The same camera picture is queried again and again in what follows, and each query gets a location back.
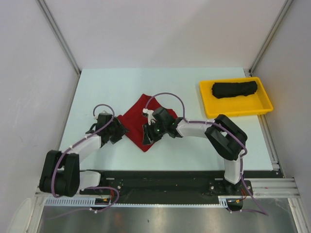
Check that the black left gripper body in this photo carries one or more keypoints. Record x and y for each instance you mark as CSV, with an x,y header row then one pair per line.
x,y
109,130

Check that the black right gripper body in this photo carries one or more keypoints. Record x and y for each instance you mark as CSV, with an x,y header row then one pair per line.
x,y
156,130

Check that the red t shirt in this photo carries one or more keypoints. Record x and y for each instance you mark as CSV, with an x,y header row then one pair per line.
x,y
133,120

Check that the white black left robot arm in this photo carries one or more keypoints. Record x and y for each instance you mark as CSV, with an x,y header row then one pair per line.
x,y
61,171

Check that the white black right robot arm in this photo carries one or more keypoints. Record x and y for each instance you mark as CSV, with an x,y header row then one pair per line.
x,y
224,135

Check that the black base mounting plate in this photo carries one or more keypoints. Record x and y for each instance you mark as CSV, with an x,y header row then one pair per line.
x,y
210,182

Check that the rolled black t shirt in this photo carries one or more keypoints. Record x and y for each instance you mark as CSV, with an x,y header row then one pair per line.
x,y
230,90

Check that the yellow plastic tray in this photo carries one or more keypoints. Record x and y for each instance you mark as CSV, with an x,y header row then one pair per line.
x,y
255,104

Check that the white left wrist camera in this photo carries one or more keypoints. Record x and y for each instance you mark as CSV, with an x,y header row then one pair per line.
x,y
103,113

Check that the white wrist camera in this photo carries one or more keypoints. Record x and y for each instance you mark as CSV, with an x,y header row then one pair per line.
x,y
103,113
149,115

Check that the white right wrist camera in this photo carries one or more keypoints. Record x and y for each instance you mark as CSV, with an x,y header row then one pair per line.
x,y
149,115

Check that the aluminium frame rail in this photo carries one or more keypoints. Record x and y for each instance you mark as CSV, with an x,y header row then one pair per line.
x,y
260,187

